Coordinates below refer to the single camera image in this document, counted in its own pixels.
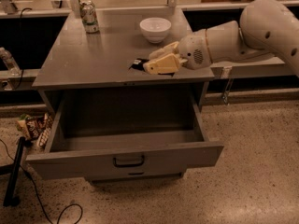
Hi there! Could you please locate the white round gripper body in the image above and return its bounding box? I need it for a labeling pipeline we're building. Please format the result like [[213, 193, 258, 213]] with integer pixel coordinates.
[[178, 32, 211, 70]]

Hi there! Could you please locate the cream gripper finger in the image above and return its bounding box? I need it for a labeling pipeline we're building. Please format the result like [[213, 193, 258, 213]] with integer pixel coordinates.
[[143, 53, 188, 75], [149, 41, 178, 60]]

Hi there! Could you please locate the dark rxbar chocolate wrapper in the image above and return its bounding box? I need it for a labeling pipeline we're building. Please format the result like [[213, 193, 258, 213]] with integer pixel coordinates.
[[128, 58, 176, 77]]

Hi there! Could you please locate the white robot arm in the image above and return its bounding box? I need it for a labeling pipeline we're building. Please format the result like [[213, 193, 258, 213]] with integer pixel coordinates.
[[142, 0, 299, 75]]

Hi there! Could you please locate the open grey top drawer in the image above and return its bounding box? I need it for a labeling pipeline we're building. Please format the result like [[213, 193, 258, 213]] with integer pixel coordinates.
[[27, 90, 223, 181]]

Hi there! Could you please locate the white ceramic bowl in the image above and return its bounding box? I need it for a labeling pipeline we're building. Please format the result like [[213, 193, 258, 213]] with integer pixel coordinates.
[[139, 17, 172, 44]]

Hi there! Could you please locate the green soda can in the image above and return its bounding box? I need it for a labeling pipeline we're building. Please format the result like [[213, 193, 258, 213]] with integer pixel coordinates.
[[80, 1, 99, 33]]

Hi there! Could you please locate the patterned snack packet on floor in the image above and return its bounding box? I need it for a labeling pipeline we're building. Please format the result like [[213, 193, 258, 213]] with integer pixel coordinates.
[[36, 113, 53, 148]]

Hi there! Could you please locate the snack bag on floor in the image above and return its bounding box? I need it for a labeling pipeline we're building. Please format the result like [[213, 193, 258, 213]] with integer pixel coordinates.
[[17, 114, 45, 140]]

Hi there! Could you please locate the clear plastic bottle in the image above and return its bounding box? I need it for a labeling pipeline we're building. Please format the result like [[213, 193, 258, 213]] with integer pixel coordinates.
[[0, 48, 21, 77]]

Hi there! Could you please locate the black stand leg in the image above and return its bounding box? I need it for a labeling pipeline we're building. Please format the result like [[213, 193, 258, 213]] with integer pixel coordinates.
[[1, 137, 25, 207]]

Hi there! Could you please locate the metal bracket under rail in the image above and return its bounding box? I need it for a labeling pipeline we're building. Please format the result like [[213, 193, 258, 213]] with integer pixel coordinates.
[[221, 66, 234, 105]]

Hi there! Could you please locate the grey right side rail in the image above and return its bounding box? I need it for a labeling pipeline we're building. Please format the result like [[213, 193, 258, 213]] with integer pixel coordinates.
[[211, 57, 292, 79]]

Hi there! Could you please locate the grey rail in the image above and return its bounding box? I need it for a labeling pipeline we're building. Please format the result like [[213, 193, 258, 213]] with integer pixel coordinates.
[[211, 57, 292, 79], [0, 69, 39, 91]]

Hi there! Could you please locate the black drawer handle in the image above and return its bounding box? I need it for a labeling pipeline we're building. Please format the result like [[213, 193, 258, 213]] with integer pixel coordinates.
[[113, 155, 145, 168]]

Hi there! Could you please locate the grey left side rail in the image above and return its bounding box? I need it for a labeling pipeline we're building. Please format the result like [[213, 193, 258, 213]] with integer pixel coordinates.
[[0, 69, 39, 91]]

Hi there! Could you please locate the black floor cable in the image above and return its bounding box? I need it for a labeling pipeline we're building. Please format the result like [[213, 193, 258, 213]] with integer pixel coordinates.
[[0, 138, 84, 224]]

